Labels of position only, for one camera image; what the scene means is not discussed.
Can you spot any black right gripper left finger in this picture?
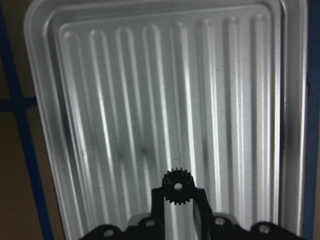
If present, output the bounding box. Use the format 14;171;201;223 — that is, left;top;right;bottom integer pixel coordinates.
82;187;166;240

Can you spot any small black bearing gear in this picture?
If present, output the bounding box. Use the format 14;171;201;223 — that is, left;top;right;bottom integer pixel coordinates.
161;168;195;205

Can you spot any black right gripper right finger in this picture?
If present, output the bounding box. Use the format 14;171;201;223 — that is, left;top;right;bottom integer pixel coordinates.
192;187;300;240

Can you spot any silver ribbed metal tray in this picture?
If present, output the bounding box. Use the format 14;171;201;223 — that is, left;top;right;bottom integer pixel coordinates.
24;0;308;240

